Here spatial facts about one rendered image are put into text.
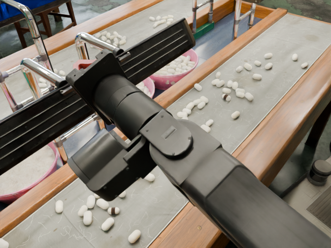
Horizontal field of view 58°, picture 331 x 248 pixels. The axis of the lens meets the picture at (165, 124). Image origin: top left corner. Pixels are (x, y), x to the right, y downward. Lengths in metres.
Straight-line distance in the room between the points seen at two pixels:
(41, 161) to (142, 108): 0.72
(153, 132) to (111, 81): 0.11
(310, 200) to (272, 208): 0.98
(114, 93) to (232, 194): 0.19
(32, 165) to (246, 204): 0.83
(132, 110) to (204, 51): 1.23
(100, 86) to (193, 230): 0.48
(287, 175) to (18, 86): 1.50
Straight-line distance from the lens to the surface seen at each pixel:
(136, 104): 0.35
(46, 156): 1.04
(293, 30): 1.69
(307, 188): 1.27
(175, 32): 0.79
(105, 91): 0.38
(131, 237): 0.77
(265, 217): 0.27
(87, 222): 0.81
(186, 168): 0.28
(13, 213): 0.90
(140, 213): 0.82
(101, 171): 0.34
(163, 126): 0.30
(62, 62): 1.45
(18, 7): 1.02
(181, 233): 0.76
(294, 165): 1.97
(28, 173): 1.00
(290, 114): 1.09
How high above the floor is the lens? 1.45
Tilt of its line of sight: 44 degrees down
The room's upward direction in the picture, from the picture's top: 3 degrees counter-clockwise
